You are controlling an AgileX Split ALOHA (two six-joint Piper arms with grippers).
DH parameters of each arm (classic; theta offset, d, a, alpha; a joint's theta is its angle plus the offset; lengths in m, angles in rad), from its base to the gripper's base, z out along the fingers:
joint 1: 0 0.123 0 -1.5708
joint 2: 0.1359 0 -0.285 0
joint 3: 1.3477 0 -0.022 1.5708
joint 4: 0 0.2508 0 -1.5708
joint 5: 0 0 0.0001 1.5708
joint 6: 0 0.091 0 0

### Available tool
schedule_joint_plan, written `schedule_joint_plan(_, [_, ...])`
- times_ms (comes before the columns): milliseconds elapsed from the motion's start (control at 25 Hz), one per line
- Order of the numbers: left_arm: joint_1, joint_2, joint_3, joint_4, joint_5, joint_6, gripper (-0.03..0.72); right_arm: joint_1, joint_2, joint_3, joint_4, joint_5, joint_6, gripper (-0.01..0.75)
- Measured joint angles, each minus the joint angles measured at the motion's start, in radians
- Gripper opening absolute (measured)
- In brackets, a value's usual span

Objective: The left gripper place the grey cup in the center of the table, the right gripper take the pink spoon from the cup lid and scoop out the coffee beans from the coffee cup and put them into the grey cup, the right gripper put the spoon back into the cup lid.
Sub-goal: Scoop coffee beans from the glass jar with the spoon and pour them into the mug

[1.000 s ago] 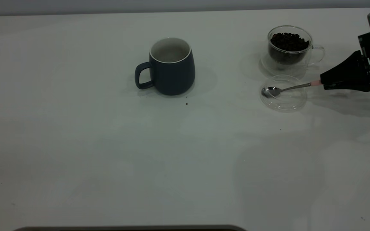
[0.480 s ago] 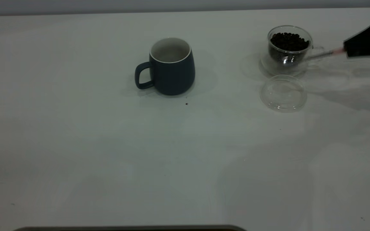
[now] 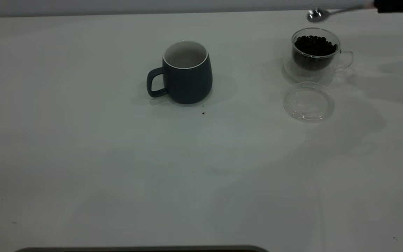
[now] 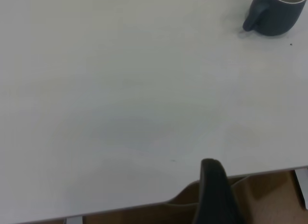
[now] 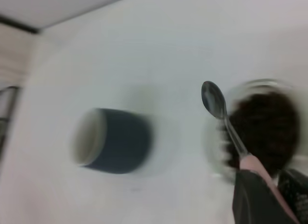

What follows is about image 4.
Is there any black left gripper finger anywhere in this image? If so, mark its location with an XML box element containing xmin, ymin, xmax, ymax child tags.
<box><xmin>192</xmin><ymin>158</ymin><xmax>249</xmax><ymax>224</ymax></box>

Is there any dark grey ceramic mug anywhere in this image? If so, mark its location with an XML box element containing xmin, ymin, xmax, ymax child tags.
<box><xmin>242</xmin><ymin>0</ymin><xmax>308</xmax><ymax>37</ymax></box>

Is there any brown curved seat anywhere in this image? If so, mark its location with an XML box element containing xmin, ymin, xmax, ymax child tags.
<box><xmin>166</xmin><ymin>174</ymin><xmax>306</xmax><ymax>224</ymax></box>

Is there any white table leg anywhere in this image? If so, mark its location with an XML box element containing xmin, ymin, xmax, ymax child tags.
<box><xmin>292</xmin><ymin>169</ymin><xmax>308</xmax><ymax>210</ymax></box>

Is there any white table frame bracket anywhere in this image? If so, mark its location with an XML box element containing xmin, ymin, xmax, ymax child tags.
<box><xmin>63</xmin><ymin>216</ymin><xmax>84</xmax><ymax>224</ymax></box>

